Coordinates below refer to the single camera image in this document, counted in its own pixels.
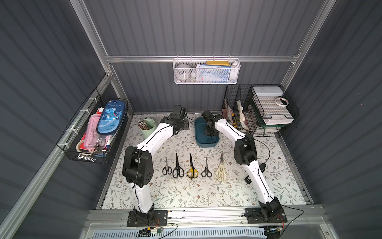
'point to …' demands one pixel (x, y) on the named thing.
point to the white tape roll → (283, 99)
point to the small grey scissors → (166, 169)
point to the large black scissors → (178, 171)
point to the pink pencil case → (92, 140)
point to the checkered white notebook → (271, 112)
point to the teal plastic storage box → (202, 140)
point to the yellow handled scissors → (192, 173)
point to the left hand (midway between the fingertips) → (186, 123)
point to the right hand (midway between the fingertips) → (212, 132)
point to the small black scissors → (206, 172)
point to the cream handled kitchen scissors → (221, 173)
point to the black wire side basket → (71, 140)
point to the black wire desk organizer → (238, 107)
